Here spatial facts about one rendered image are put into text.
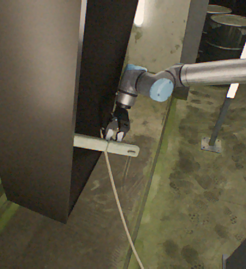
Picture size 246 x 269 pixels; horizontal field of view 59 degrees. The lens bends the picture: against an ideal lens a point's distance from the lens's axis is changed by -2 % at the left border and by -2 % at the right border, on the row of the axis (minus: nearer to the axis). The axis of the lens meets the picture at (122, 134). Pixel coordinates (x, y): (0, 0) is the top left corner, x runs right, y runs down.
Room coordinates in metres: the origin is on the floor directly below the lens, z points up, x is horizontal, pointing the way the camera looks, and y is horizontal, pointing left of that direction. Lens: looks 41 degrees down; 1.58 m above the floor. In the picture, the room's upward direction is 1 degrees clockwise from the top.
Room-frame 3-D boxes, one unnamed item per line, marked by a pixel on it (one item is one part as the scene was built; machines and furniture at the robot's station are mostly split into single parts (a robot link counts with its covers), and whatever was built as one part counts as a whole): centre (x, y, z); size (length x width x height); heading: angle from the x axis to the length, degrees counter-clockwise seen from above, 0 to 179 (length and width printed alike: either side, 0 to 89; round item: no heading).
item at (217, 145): (1.65, -0.92, 0.01); 0.20 x 0.20 x 0.01; 73
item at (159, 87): (0.79, -0.13, 1.15); 0.12 x 0.12 x 0.09; 46
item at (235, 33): (3.11, -1.42, 0.44); 0.59 x 0.58 x 0.89; 178
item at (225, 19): (3.11, -1.42, 0.86); 0.54 x 0.54 x 0.01
